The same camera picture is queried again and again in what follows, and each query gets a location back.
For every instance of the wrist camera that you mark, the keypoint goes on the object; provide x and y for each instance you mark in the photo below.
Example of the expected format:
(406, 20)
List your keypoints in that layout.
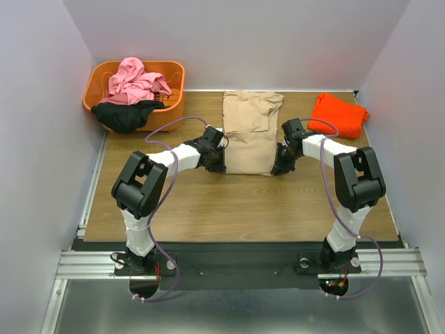
(217, 136)
(293, 129)

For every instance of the silver round knob right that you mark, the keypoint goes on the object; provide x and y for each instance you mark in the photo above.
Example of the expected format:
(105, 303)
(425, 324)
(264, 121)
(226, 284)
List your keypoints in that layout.
(304, 263)

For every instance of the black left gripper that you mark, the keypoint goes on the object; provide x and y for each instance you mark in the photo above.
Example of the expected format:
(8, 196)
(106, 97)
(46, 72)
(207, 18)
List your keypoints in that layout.
(221, 168)

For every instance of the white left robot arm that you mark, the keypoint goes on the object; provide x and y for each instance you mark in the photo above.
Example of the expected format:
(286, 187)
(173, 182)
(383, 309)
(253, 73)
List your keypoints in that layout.
(143, 185)

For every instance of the orange plastic basket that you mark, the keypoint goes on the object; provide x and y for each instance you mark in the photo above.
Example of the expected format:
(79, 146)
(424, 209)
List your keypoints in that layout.
(174, 104)

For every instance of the aluminium rail frame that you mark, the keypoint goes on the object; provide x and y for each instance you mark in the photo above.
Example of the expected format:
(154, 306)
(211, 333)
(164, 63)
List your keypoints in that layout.
(390, 296)

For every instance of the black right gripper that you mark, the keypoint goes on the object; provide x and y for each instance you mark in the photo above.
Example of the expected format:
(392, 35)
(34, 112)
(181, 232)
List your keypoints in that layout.
(281, 163)

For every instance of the pink t shirt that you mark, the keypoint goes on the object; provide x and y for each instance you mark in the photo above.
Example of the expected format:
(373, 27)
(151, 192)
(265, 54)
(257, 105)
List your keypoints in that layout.
(131, 84)

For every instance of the beige t shirt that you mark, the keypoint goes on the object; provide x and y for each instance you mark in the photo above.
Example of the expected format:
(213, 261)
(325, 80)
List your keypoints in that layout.
(250, 124)

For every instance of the white round knob left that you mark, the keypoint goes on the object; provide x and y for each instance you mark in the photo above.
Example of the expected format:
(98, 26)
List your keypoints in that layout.
(170, 265)

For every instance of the folded orange t shirt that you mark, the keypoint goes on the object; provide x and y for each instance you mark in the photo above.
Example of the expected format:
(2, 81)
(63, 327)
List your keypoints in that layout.
(347, 118)

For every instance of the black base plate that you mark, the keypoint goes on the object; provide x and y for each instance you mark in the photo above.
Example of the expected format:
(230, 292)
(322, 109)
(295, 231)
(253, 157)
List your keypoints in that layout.
(216, 265)

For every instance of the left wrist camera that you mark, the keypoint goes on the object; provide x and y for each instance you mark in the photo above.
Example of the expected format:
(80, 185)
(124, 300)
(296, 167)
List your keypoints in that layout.
(217, 136)

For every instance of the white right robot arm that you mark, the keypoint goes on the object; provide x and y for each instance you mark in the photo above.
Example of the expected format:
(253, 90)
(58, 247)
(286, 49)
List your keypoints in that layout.
(353, 183)

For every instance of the black t shirt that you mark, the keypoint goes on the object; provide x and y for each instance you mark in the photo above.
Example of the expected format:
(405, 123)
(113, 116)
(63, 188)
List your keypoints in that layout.
(125, 119)

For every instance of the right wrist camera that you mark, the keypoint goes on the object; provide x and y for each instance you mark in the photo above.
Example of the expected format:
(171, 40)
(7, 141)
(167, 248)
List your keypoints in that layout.
(293, 129)

